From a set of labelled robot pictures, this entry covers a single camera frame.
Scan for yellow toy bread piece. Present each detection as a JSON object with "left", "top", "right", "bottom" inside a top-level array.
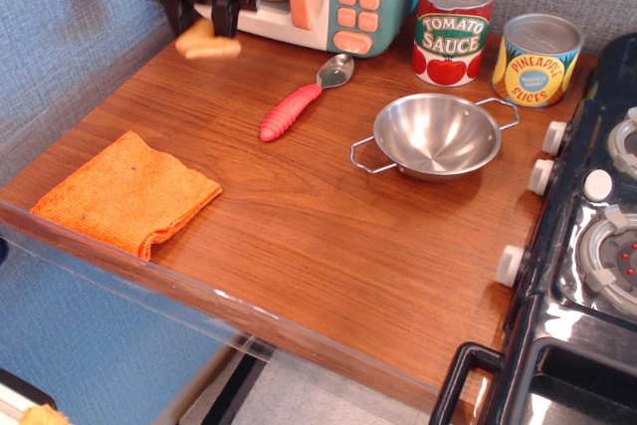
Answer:
[{"left": 175, "top": 18, "right": 242, "bottom": 60}]

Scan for orange folded cloth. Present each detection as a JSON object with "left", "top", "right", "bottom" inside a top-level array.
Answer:
[{"left": 31, "top": 131, "right": 222, "bottom": 261}]

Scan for tomato sauce can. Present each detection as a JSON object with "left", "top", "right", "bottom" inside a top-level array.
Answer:
[{"left": 412, "top": 0, "right": 495, "bottom": 87}]

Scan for pineapple slices can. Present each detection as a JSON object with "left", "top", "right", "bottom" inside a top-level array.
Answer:
[{"left": 492, "top": 13, "right": 584, "bottom": 107}]

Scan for clear acrylic table guard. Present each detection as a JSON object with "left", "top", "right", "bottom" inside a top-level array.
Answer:
[{"left": 1, "top": 204, "right": 436, "bottom": 424}]

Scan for white stove knob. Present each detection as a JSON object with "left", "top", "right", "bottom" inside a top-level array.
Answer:
[
  {"left": 496, "top": 245, "right": 526, "bottom": 289},
  {"left": 528, "top": 159, "right": 554, "bottom": 196},
  {"left": 542, "top": 121, "right": 568, "bottom": 156}
]

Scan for white round stove button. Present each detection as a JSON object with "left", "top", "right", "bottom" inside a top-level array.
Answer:
[{"left": 582, "top": 169, "right": 613, "bottom": 202}]

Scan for yellow object at corner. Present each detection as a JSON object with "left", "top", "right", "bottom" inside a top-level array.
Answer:
[{"left": 19, "top": 404, "right": 71, "bottom": 425}]

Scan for grey stove burner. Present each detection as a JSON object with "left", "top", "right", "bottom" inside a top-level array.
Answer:
[
  {"left": 577, "top": 205, "right": 636, "bottom": 317},
  {"left": 607, "top": 106, "right": 637, "bottom": 180}
]

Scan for black toy stove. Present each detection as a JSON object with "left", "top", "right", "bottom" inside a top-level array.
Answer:
[{"left": 428, "top": 32, "right": 637, "bottom": 425}]

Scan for spoon with red handle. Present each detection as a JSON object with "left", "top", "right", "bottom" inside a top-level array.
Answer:
[{"left": 259, "top": 54, "right": 354, "bottom": 142}]

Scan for steel bowl with handles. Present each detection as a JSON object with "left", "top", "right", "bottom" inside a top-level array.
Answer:
[{"left": 349, "top": 93, "right": 521, "bottom": 182}]

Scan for black oven door handle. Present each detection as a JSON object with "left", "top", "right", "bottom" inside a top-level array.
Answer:
[{"left": 429, "top": 342, "right": 505, "bottom": 425}]

